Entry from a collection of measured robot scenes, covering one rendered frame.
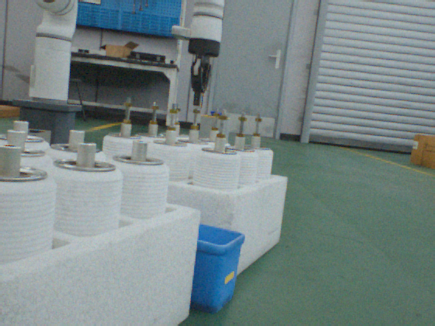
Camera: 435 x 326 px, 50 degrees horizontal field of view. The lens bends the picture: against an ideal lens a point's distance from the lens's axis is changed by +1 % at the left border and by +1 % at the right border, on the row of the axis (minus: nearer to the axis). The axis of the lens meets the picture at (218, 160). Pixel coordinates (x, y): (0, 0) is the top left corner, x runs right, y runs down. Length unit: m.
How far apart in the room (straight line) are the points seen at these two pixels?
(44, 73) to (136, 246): 0.83
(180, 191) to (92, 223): 0.39
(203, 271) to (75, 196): 0.31
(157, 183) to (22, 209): 0.24
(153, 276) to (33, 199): 0.23
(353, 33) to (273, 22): 1.05
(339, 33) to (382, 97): 1.02
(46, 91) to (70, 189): 0.80
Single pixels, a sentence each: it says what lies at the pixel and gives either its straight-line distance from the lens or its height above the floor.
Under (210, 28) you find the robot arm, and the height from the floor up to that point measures 0.52.
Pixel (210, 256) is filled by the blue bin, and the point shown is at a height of 0.10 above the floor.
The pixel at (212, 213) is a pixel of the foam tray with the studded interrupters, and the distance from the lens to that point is 0.92.
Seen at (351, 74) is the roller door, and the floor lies 0.95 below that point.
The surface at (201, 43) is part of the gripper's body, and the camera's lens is 1.11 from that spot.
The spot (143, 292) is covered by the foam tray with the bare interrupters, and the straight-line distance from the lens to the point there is 0.65.
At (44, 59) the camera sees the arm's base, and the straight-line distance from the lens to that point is 1.36.
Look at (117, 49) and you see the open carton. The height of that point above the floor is 0.87.
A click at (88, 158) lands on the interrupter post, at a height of 0.26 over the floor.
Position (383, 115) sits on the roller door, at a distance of 6.65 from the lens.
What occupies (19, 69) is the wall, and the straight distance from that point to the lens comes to 6.69.
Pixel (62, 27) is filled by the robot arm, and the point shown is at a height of 0.50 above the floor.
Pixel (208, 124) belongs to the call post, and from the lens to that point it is 1.40.
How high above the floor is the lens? 0.35
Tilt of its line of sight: 7 degrees down
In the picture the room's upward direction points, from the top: 7 degrees clockwise
